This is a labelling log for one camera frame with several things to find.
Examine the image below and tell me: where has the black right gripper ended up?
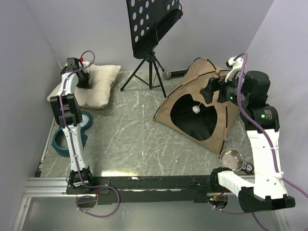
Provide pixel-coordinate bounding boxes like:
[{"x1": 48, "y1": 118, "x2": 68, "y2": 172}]
[{"x1": 200, "y1": 70, "x2": 250, "y2": 108}]

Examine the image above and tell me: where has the tan pet tent fabric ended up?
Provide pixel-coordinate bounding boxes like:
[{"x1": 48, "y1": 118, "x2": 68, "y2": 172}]
[{"x1": 153, "y1": 57, "x2": 239, "y2": 156}]

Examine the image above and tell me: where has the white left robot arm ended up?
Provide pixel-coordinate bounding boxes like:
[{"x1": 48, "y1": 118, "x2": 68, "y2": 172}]
[{"x1": 50, "y1": 57, "x2": 95, "y2": 193}]

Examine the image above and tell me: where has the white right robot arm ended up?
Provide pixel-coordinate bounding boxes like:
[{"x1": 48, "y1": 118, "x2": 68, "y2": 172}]
[{"x1": 200, "y1": 71, "x2": 295, "y2": 213}]

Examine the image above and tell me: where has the teal pet bowl holder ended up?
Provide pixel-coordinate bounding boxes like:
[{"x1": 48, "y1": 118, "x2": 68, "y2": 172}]
[{"x1": 51, "y1": 111, "x2": 93, "y2": 157}]

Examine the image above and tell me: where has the steel pet bowl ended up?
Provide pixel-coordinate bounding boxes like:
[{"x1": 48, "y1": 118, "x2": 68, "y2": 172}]
[{"x1": 220, "y1": 149, "x2": 244, "y2": 171}]

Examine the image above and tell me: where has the white pompom cat toy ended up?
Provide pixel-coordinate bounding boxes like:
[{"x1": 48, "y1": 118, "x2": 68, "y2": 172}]
[{"x1": 192, "y1": 102, "x2": 202, "y2": 114}]

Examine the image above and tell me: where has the white paw print bowl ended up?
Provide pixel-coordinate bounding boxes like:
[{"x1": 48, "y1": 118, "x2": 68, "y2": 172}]
[{"x1": 80, "y1": 114, "x2": 92, "y2": 130}]

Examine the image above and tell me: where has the black microphone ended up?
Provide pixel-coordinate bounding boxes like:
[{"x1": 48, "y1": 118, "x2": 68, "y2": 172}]
[{"x1": 163, "y1": 70, "x2": 187, "y2": 79}]

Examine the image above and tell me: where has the black red toy block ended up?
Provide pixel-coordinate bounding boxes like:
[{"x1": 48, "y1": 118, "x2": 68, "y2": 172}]
[{"x1": 242, "y1": 161, "x2": 254, "y2": 175}]

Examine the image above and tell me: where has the black music stand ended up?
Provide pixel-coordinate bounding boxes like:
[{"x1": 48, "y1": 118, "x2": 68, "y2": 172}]
[{"x1": 120, "y1": 0, "x2": 183, "y2": 97}]

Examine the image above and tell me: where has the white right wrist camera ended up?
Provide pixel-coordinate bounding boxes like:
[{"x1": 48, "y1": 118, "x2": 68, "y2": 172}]
[{"x1": 225, "y1": 56, "x2": 244, "y2": 82}]

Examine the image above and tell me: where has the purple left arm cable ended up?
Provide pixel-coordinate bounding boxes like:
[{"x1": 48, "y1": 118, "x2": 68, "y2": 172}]
[{"x1": 59, "y1": 50, "x2": 120, "y2": 218}]

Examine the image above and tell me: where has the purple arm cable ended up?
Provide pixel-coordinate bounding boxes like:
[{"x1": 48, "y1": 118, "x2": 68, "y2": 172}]
[
  {"x1": 209, "y1": 52, "x2": 308, "y2": 231},
  {"x1": 59, "y1": 50, "x2": 120, "y2": 218}
]

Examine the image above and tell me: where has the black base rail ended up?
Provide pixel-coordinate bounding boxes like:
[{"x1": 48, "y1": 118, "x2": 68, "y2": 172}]
[{"x1": 66, "y1": 175, "x2": 231, "y2": 205}]

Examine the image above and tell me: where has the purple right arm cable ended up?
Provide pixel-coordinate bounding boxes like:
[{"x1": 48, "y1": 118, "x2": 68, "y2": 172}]
[{"x1": 209, "y1": 52, "x2": 308, "y2": 231}]

